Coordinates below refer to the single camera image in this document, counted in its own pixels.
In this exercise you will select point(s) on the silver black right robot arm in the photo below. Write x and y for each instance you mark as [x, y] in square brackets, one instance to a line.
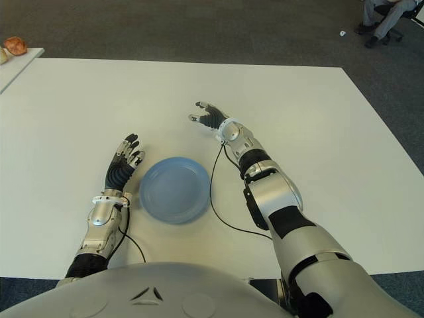
[281, 198]

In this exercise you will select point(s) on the red-brown round fruit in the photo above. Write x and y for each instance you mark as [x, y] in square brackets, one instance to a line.
[15, 45]

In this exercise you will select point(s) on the seated person in grey trousers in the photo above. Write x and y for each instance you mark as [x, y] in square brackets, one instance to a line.
[384, 20]

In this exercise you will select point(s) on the silver robot torso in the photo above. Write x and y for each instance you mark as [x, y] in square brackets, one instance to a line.
[132, 288]

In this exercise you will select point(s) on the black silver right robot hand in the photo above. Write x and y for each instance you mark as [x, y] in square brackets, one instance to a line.
[213, 117]

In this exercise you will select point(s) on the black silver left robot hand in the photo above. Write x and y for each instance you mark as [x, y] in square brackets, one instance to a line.
[117, 174]

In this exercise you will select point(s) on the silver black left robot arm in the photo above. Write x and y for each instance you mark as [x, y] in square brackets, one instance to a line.
[99, 232]

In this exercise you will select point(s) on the beige round fruit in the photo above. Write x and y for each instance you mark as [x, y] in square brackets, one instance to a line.
[2, 56]

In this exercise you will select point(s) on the white side table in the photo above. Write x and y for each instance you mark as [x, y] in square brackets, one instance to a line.
[16, 66]

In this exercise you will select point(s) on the blue round plate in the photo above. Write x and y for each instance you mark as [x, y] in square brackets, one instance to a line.
[174, 192]

